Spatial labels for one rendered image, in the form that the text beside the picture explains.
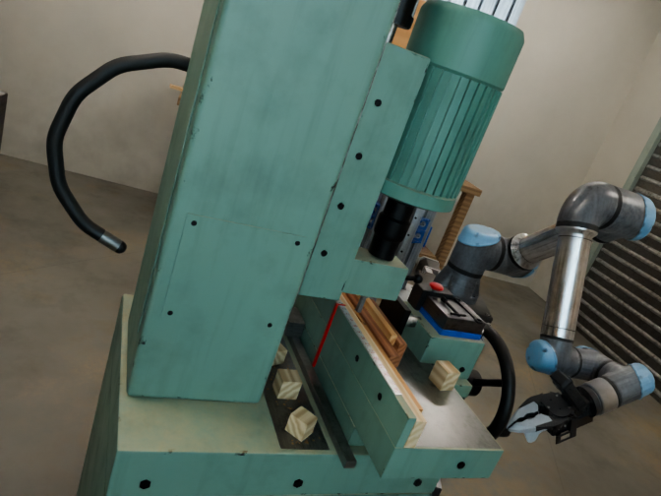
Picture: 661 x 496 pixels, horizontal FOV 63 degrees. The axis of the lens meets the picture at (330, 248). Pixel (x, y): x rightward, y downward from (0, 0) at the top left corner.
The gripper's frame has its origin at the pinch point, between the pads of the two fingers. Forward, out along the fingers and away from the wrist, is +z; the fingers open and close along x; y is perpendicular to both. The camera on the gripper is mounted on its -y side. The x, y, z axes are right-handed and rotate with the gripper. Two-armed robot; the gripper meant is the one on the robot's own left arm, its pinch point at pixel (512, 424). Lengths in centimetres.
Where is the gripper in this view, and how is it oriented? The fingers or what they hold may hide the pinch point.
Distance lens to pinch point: 128.4
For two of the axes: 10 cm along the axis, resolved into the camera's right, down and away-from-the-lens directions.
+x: -3.1, -4.2, 8.5
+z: -9.4, 2.9, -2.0
